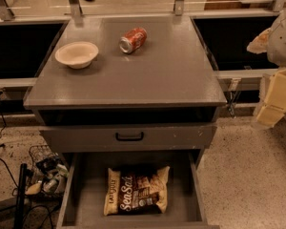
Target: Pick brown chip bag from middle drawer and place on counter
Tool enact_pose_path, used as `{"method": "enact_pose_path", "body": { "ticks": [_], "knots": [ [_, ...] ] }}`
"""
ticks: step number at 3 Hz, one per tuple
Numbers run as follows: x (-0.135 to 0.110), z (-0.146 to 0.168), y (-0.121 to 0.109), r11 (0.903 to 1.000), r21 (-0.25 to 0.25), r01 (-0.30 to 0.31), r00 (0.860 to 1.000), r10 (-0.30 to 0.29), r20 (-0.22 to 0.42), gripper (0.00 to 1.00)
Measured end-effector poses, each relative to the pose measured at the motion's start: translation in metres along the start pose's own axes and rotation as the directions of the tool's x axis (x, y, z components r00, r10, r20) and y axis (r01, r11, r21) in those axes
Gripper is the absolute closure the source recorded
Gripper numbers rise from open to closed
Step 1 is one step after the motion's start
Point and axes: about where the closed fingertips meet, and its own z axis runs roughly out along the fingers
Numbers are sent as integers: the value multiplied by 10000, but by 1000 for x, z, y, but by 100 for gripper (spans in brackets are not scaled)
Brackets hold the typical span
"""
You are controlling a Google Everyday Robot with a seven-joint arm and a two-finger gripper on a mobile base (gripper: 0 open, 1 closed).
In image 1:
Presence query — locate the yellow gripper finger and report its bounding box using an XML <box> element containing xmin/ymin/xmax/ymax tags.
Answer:
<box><xmin>255</xmin><ymin>105</ymin><xmax>285</xmax><ymax>127</ymax></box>
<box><xmin>264</xmin><ymin>68</ymin><xmax>286</xmax><ymax>111</ymax></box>

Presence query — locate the brown sea salt chip bag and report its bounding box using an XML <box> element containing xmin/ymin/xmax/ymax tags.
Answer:
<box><xmin>104</xmin><ymin>166</ymin><xmax>170</xmax><ymax>216</ymax></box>

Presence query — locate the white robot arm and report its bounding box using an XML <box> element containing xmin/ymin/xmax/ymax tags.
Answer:
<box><xmin>247</xmin><ymin>8</ymin><xmax>286</xmax><ymax>129</ymax></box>

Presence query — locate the open grey middle drawer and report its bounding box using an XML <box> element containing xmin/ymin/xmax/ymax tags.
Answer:
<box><xmin>57</xmin><ymin>151</ymin><xmax>220</xmax><ymax>229</ymax></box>

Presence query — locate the grey drawer cabinet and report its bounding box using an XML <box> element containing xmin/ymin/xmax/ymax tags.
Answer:
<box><xmin>23</xmin><ymin>14</ymin><xmax>228</xmax><ymax>229</ymax></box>

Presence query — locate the grey top drawer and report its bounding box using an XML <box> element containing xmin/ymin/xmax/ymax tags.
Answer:
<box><xmin>40</xmin><ymin>123</ymin><xmax>216</xmax><ymax>153</ymax></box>

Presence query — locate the red soda can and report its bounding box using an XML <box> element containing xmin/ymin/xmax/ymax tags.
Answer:
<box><xmin>119</xmin><ymin>28</ymin><xmax>147</xmax><ymax>53</ymax></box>

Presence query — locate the white paper bowl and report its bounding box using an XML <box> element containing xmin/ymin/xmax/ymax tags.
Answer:
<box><xmin>55</xmin><ymin>41</ymin><xmax>99</xmax><ymax>69</ymax></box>

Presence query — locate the black drawer handle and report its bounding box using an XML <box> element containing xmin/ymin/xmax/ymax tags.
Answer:
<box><xmin>115</xmin><ymin>132</ymin><xmax>144</xmax><ymax>142</ymax></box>

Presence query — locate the wire basket with items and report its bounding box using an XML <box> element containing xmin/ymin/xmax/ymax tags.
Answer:
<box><xmin>26</xmin><ymin>145</ymin><xmax>69</xmax><ymax>198</ymax></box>

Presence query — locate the black stand post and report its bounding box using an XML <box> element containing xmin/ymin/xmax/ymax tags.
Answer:
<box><xmin>13</xmin><ymin>163</ymin><xmax>27</xmax><ymax>229</ymax></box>

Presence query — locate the black floor cable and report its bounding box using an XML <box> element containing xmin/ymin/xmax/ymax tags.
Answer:
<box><xmin>0</xmin><ymin>112</ymin><xmax>20</xmax><ymax>189</ymax></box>

